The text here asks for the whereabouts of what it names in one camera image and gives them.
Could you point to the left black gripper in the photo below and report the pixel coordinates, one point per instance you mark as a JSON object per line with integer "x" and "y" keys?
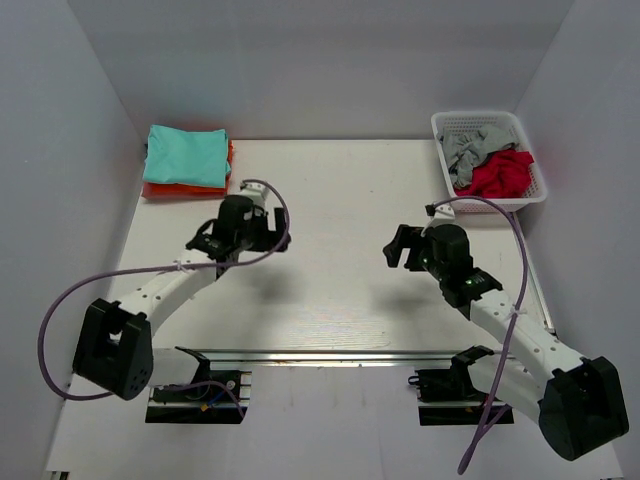
{"x": 270, "y": 238}

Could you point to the red t shirt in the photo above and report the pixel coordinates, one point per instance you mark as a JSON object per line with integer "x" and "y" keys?
{"x": 506, "y": 174}

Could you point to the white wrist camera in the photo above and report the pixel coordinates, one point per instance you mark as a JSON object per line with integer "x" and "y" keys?
{"x": 439, "y": 215}
{"x": 257, "y": 192}

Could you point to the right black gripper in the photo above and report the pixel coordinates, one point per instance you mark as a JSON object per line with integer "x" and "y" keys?
{"x": 407, "y": 234}

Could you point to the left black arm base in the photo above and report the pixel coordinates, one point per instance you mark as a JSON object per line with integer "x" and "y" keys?
{"x": 197, "y": 395}

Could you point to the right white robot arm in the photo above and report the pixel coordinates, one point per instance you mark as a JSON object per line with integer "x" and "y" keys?
{"x": 576, "y": 402}

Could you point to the teal t shirt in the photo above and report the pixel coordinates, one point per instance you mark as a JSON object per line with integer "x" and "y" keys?
{"x": 193, "y": 158}

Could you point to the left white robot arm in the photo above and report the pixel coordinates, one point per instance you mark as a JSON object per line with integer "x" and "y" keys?
{"x": 115, "y": 350}

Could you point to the white plastic basket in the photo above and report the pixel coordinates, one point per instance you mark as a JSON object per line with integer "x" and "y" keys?
{"x": 466, "y": 121}

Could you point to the folded orange t shirt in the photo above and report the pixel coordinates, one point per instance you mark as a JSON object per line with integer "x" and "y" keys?
{"x": 152, "y": 191}

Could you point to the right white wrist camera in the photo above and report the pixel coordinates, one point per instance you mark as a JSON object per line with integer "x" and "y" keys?
{"x": 439, "y": 215}

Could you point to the grey t shirt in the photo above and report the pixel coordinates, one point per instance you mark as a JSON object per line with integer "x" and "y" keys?
{"x": 464, "y": 152}

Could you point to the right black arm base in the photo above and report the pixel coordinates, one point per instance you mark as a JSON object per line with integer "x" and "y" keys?
{"x": 445, "y": 394}

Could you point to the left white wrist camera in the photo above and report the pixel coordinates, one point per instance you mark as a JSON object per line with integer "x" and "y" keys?
{"x": 257, "y": 192}

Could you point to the aluminium table edge rail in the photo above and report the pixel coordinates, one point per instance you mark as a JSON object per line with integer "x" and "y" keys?
{"x": 237, "y": 359}

